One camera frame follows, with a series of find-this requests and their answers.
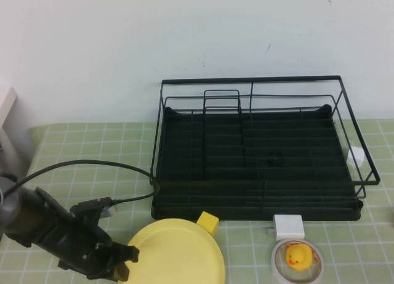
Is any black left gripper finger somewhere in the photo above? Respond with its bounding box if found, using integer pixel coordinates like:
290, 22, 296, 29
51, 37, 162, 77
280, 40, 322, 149
112, 259, 131, 283
111, 242, 140, 263

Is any white tape roll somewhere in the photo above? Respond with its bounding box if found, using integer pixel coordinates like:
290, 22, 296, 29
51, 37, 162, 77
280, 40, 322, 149
270, 238, 325, 282

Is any yellow rubber duck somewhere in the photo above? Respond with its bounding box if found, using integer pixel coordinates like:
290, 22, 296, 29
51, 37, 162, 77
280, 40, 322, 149
284, 245, 313, 271

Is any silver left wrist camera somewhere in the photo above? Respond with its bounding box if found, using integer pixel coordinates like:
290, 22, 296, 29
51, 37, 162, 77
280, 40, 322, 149
70, 197, 118, 219

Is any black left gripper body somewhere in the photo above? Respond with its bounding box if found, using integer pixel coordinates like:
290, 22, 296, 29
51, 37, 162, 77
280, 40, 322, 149
42, 208, 118, 281

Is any white cabinet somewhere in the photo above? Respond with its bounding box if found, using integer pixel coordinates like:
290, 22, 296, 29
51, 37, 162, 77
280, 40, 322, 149
0, 77, 36, 186

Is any yellow round plate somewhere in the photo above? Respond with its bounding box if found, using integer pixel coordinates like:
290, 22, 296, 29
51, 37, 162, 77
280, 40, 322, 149
118, 217, 226, 284

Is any yellow cube block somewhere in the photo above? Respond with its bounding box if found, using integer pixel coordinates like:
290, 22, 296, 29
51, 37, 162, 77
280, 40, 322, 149
196, 211, 220, 236

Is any black wire dish rack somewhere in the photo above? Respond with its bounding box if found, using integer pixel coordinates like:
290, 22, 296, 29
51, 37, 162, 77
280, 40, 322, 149
148, 75, 381, 211

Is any green checked tablecloth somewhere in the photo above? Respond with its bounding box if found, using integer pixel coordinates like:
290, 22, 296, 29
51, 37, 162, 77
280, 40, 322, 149
0, 119, 394, 284

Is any white cube block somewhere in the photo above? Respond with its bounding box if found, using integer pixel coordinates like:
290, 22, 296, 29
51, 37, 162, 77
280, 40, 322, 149
346, 146, 365, 167

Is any white power adapter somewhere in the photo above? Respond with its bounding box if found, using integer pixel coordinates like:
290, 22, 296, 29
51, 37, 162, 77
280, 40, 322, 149
266, 214, 305, 240

